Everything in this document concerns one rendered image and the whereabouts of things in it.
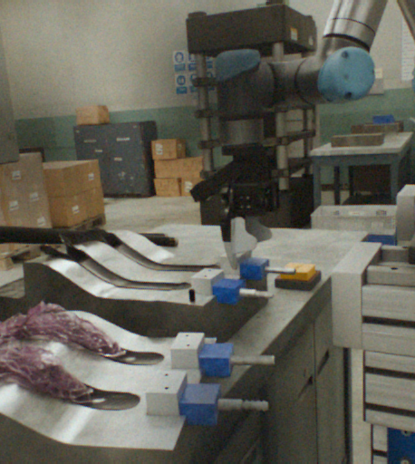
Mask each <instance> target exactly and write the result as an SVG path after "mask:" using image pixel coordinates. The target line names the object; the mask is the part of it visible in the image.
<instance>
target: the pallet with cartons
mask: <svg viewBox="0 0 415 464"><path fill-rule="evenodd" d="M43 170H44V176H45V184H46V189H47V197H48V203H49V210H50V217H51V224H52V228H58V229H72V230H86V231H87V230H91V229H93V228H92V226H103V225H105V224H106V217H105V214H104V212H105V206H104V199H103V190H102V186H101V174H100V165H99V160H98V159H94V160H76V161H56V162H43Z"/></svg>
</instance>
